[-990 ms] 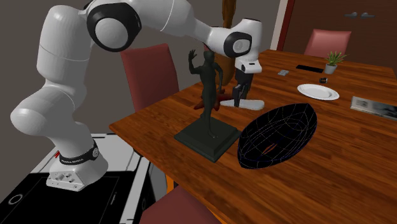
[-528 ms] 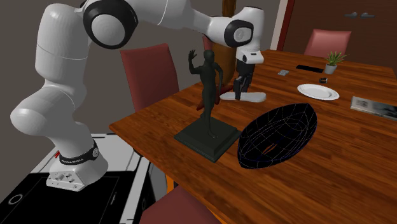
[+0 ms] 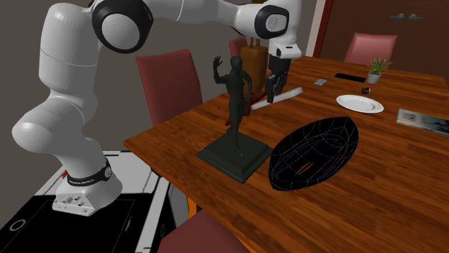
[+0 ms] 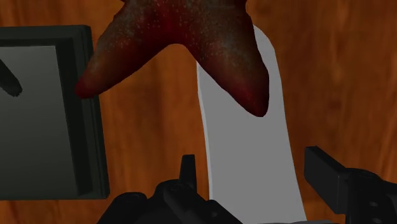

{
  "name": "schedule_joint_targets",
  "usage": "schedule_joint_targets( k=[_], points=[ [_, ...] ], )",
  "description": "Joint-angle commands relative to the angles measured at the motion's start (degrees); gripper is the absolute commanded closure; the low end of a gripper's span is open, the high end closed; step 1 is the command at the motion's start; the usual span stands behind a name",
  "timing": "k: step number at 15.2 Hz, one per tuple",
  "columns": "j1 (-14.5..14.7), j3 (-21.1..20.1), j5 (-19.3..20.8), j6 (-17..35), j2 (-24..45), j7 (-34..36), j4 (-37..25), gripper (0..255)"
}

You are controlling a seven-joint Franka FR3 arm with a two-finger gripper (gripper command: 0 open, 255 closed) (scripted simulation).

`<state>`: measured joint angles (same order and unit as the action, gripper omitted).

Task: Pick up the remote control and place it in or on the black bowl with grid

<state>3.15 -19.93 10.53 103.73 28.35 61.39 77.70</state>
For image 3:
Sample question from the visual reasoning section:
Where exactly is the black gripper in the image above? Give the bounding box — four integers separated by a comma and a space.
265, 54, 291, 104

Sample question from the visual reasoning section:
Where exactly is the dark human figure statue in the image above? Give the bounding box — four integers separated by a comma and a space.
196, 55, 273, 184

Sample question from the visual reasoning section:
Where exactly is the red upholstered chair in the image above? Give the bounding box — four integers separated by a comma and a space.
157, 209, 252, 253
135, 49, 204, 127
343, 32, 399, 66
229, 35, 248, 58

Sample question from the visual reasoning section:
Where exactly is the black flat phone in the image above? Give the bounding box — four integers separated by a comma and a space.
334, 73, 367, 83

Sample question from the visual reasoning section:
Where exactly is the black bowl with grid lines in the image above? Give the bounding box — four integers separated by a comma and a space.
268, 116, 360, 192

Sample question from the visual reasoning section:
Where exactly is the white plate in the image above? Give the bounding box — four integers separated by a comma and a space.
335, 94, 385, 114

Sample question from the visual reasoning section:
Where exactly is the green plant in white pot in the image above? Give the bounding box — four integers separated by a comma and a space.
366, 57, 393, 85

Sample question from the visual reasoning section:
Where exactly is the grey book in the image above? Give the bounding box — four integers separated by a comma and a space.
396, 108, 449, 137

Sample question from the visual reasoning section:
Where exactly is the wooden dining table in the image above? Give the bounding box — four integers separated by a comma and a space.
122, 55, 449, 253

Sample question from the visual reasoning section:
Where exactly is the black and white robot stand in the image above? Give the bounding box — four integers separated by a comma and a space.
0, 150, 190, 253

